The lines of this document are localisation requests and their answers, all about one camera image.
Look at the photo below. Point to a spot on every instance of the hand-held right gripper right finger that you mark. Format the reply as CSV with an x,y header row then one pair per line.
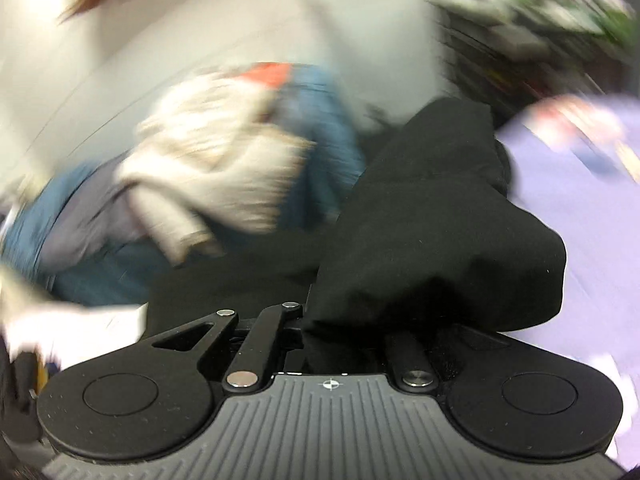
x,y
406,357

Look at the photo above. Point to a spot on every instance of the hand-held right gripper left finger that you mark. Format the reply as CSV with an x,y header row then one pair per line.
x,y
270,332

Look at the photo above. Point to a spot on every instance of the black hooded sweatshirt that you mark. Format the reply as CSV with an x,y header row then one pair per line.
x,y
440,220

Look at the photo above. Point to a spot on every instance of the beige knitted garment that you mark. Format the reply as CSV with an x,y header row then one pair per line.
x,y
215,160

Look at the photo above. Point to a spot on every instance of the white paper sheet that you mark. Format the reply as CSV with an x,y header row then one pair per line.
x,y
75,327

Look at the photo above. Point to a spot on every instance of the grey cloth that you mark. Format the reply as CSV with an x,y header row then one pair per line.
x,y
85,230

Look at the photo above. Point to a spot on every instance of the blue denim garment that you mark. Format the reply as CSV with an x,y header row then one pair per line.
x,y
325,125

